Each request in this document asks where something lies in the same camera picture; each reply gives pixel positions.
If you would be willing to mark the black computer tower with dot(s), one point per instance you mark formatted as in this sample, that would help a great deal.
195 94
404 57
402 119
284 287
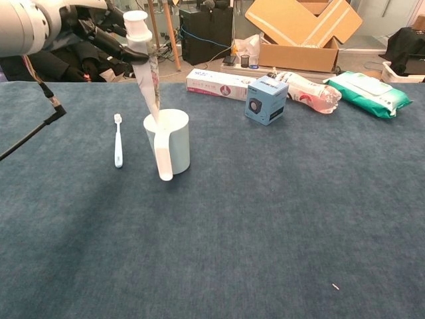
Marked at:
206 36

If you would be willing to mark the wooden easel leg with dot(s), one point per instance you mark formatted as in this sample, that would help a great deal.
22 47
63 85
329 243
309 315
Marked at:
171 33
151 5

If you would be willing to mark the blue table cloth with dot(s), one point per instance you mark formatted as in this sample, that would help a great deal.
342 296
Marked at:
232 216

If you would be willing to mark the white plastic bin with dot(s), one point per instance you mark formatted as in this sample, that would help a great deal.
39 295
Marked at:
398 78

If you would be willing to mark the long white pink box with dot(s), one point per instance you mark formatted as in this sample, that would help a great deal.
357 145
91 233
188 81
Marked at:
212 84

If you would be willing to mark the small black device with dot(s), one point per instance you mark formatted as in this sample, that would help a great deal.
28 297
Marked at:
229 60

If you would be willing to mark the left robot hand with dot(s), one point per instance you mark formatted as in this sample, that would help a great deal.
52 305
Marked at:
99 20

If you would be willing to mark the white plastic bag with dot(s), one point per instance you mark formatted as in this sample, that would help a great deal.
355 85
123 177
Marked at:
247 44

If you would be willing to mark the long white power strip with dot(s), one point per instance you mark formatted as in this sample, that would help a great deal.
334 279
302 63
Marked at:
232 69

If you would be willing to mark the brown mesh pen holder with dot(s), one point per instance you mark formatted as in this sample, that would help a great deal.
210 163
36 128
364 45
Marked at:
245 61

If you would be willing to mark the white toothpaste tube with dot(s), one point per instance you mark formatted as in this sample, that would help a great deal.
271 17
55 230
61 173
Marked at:
146 83

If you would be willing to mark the pink white plastic package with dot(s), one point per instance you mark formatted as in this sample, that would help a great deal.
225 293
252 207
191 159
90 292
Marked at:
308 91

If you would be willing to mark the black cloth cover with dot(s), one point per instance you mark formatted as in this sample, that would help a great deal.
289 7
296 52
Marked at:
405 46

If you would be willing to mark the light blue toothbrush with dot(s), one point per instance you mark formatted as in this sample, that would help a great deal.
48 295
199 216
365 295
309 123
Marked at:
118 149

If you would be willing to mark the open cardboard box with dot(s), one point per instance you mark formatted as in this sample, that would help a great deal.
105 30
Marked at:
299 56

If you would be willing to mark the green wet wipes pack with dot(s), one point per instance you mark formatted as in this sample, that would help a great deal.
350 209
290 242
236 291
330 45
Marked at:
365 93

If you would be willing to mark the person in black coat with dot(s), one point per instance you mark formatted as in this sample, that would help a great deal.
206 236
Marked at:
83 66

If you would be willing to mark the blue cube speaker box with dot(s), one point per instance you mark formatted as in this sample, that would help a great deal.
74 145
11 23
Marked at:
265 103

